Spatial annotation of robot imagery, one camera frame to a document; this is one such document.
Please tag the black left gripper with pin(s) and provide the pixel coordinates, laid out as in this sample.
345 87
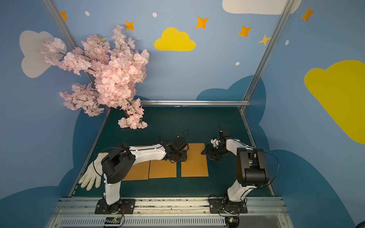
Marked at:
181 149

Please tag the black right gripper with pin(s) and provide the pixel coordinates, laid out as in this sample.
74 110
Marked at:
211 151

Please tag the kraft paper file bag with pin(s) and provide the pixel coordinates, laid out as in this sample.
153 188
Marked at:
196 163
138 172
162 169

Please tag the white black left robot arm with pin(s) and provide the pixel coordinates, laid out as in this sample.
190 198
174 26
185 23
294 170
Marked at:
117 164

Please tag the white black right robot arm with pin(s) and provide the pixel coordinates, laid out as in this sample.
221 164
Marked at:
251 165

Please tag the back horizontal aluminium bar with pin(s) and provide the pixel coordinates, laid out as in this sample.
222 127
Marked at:
194 103

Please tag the right round circuit board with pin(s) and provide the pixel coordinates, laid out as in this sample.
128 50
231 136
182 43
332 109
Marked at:
231 222

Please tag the white work glove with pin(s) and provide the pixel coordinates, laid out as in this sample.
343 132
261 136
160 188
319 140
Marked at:
93 175

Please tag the left green circuit board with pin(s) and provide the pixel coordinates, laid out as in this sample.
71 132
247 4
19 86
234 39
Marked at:
112 222

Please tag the pink artificial blossom tree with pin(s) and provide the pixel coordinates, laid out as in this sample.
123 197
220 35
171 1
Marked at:
116 71

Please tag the right diagonal aluminium bar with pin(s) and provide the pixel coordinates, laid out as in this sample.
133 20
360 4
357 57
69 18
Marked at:
279 27

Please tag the diagonal aluminium bar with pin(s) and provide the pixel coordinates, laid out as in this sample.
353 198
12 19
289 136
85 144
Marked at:
279 27
60 22

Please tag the left diagonal aluminium bar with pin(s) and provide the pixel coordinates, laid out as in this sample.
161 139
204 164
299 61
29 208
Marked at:
60 22

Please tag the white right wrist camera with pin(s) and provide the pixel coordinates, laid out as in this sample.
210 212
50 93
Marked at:
215 142

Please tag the right side table rail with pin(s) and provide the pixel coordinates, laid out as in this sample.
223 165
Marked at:
252 141

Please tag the table rail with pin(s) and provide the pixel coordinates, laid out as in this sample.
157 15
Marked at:
252 141
86 134

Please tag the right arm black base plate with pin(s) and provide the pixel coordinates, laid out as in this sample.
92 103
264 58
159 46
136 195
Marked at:
225 206

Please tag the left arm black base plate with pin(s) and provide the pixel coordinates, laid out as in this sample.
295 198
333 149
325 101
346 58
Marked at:
123 206

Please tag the aluminium front mounting rail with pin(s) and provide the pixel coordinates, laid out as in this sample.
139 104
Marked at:
178 212

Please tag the left side table rail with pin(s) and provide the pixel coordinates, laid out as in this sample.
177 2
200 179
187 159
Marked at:
86 134

